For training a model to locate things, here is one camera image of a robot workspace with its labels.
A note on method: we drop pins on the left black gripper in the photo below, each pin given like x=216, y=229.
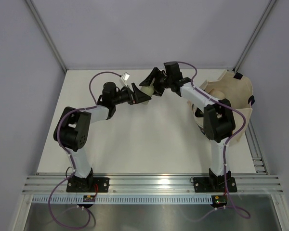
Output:
x=136, y=96

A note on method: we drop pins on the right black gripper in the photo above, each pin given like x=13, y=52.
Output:
x=156, y=73

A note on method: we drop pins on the sage green bottle white cap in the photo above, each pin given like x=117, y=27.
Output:
x=148, y=89

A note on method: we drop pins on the beige cream bottle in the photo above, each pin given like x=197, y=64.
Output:
x=217, y=94

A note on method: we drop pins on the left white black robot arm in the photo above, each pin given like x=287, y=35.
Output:
x=72, y=129

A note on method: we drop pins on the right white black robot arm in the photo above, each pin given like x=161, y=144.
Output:
x=218, y=119

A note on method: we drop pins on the beige canvas tote bag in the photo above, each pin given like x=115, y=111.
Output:
x=238, y=90

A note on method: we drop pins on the left small circuit board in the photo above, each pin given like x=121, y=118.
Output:
x=89, y=199

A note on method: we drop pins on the small circuit board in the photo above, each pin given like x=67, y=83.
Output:
x=219, y=200
x=89, y=199

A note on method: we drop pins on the right small circuit board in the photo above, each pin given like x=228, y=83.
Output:
x=219, y=200

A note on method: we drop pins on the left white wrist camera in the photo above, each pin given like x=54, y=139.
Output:
x=124, y=78

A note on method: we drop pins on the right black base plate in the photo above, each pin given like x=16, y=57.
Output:
x=208, y=184

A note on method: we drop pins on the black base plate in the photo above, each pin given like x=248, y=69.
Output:
x=208, y=184
x=88, y=185

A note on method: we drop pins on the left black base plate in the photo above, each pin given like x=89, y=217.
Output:
x=88, y=185

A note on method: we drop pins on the right aluminium frame post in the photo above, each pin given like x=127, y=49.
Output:
x=258, y=28

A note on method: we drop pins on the aluminium frame post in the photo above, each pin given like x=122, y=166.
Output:
x=258, y=28
x=45, y=33

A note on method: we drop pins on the aluminium mounting rail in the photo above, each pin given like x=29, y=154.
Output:
x=159, y=184

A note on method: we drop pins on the left aluminium frame post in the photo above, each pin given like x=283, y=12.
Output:
x=45, y=33

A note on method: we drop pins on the white slotted cable duct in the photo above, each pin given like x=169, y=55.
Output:
x=126, y=199

